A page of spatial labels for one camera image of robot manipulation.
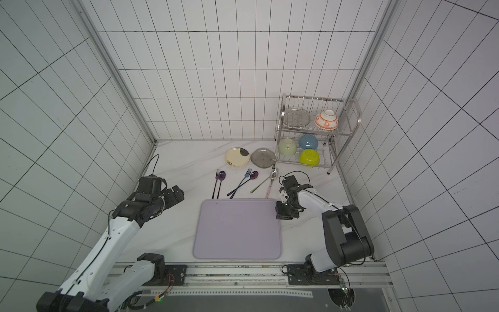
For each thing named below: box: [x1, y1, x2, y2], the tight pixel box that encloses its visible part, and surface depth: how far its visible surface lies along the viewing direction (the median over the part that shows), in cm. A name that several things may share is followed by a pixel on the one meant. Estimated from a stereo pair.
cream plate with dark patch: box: [224, 146, 251, 168], surface depth 113 cm
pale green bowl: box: [278, 137, 297, 156], surface depth 106 cm
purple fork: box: [211, 169, 221, 199], surface depth 105 cm
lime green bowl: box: [298, 148, 321, 168], surface depth 103 cm
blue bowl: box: [298, 133, 319, 151], surface depth 112 cm
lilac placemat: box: [192, 198, 282, 260], surface depth 86 cm
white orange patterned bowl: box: [314, 109, 339, 131], surface depth 87 cm
